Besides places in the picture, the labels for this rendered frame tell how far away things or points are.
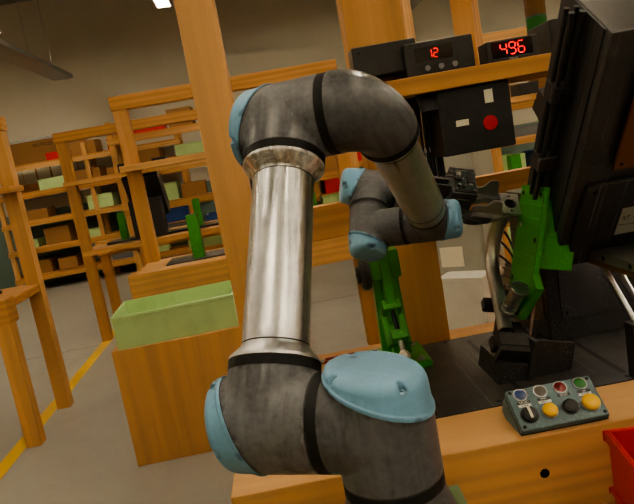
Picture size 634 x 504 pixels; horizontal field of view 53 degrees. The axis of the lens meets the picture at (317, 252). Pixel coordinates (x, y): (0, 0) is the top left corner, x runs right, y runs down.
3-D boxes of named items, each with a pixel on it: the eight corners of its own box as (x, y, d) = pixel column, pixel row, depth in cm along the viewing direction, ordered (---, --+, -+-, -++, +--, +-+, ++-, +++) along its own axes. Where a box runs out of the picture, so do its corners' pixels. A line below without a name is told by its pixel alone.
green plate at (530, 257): (570, 297, 125) (586, 190, 122) (529, 294, 124) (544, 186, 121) (546, 285, 136) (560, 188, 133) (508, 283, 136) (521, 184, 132)
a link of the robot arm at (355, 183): (337, 213, 131) (338, 179, 135) (389, 219, 132) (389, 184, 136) (343, 194, 124) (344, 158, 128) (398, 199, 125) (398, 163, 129)
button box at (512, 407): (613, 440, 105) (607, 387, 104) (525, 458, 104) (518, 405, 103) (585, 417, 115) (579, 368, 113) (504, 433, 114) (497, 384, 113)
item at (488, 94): (517, 144, 146) (509, 78, 144) (445, 157, 146) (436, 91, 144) (498, 145, 159) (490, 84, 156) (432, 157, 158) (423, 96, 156)
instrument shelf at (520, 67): (713, 41, 145) (711, 23, 144) (325, 110, 142) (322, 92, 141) (649, 58, 170) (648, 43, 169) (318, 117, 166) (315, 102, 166)
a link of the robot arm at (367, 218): (399, 242, 118) (398, 191, 122) (341, 249, 121) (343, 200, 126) (409, 260, 124) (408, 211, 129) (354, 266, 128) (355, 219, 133)
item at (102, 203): (204, 260, 1042) (176, 123, 1007) (18, 295, 1020) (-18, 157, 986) (206, 255, 1095) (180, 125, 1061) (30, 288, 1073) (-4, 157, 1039)
